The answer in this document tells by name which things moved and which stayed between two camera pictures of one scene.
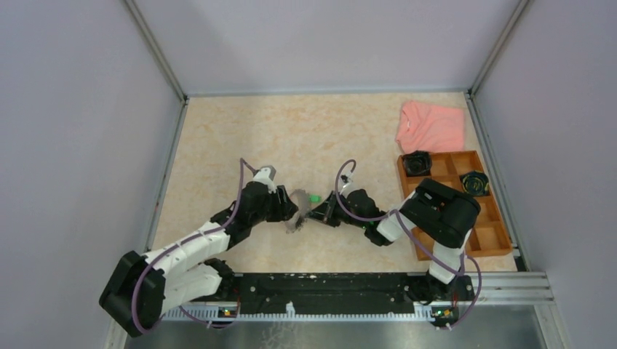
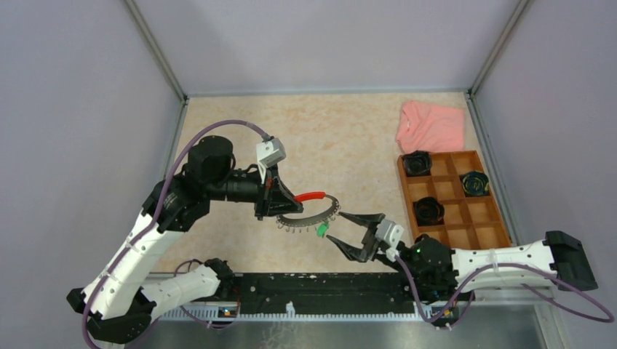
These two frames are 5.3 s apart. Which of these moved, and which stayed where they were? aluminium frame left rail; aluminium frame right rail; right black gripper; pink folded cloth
Moved: right black gripper
Stayed: aluminium frame left rail; pink folded cloth; aluminium frame right rail
